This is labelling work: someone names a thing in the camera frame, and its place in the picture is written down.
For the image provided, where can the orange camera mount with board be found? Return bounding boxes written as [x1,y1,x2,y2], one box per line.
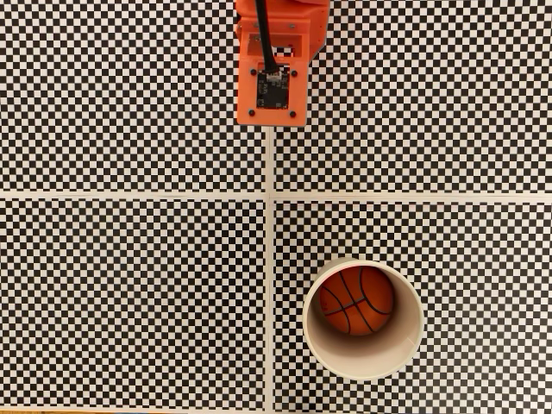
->
[235,17,311,129]

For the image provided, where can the cream paper cup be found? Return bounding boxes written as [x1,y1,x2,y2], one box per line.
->
[301,257,426,382]

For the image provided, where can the black camera cable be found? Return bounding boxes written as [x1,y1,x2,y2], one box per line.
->
[253,0,282,73]

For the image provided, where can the orange mini basketball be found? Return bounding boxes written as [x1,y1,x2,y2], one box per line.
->
[318,266,396,337]

